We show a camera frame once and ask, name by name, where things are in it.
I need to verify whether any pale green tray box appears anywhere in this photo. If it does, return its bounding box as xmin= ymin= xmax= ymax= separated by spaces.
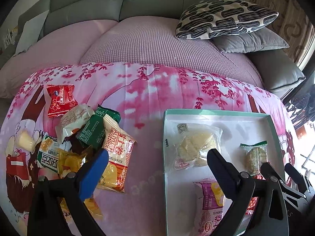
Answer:
xmin=162 ymin=109 xmax=284 ymax=235

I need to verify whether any green-topped biscuit packet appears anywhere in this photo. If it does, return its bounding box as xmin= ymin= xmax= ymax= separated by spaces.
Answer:
xmin=240 ymin=141 xmax=268 ymax=176

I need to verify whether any yellow clear snack packet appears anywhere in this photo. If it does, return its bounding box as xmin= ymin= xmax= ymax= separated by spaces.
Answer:
xmin=58 ymin=147 xmax=103 ymax=220

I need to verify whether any pink anime print blanket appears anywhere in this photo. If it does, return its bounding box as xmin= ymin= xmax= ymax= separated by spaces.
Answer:
xmin=1 ymin=62 xmax=297 ymax=235

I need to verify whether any small red packet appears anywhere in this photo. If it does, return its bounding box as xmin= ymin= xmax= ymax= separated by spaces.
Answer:
xmin=246 ymin=173 xmax=265 ymax=215

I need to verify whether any orange chips packet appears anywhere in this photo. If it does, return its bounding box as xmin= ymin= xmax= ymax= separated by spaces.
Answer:
xmin=97 ymin=114 xmax=136 ymax=193

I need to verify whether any patterned curtain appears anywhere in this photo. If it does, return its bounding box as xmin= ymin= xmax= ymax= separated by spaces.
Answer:
xmin=250 ymin=0 xmax=314 ymax=68

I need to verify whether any cream snack packet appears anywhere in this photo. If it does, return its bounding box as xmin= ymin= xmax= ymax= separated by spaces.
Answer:
xmin=55 ymin=104 xmax=95 ymax=144

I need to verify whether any black white patterned pillow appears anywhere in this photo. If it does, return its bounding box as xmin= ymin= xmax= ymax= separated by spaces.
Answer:
xmin=176 ymin=0 xmax=279 ymax=40

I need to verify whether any red snack packet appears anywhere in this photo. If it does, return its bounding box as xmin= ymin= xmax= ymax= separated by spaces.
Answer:
xmin=46 ymin=85 xmax=78 ymax=118

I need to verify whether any white green chinese packet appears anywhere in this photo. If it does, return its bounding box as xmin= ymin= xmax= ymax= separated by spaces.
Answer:
xmin=37 ymin=133 xmax=71 ymax=173

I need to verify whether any pink textured sofa cover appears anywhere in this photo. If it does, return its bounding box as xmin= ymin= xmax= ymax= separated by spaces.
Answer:
xmin=1 ymin=16 xmax=263 ymax=99

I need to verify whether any light grey small pillow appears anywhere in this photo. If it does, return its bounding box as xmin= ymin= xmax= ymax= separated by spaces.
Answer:
xmin=14 ymin=10 xmax=49 ymax=55

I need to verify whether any green snack packet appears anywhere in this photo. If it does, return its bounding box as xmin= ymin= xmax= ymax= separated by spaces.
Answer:
xmin=76 ymin=105 xmax=121 ymax=150

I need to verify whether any grey cushion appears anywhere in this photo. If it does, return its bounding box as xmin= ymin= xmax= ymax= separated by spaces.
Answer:
xmin=211 ymin=27 xmax=289 ymax=54

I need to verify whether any pink yellow snack packet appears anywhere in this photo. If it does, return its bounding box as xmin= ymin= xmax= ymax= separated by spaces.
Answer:
xmin=190 ymin=177 xmax=225 ymax=235

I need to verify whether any grey sofa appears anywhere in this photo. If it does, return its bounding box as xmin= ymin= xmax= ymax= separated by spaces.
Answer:
xmin=0 ymin=0 xmax=307 ymax=100

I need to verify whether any clear cracker packet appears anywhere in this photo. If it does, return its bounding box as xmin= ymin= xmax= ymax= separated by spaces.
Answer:
xmin=169 ymin=122 xmax=223 ymax=170

